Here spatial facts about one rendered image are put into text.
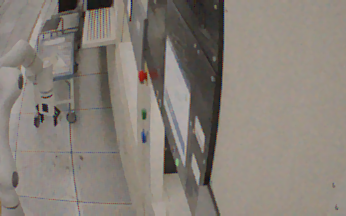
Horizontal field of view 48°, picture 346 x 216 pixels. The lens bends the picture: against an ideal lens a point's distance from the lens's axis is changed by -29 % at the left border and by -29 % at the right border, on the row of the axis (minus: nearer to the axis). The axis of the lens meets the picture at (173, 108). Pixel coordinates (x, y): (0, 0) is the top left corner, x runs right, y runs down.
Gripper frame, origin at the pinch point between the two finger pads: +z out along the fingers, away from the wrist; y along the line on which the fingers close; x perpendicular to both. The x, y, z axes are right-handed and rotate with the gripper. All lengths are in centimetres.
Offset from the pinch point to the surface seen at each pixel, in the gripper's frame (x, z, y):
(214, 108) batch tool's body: -81, -73, 86
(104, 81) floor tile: 210, 100, -53
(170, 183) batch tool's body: -3, 14, 61
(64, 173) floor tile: 73, 101, -38
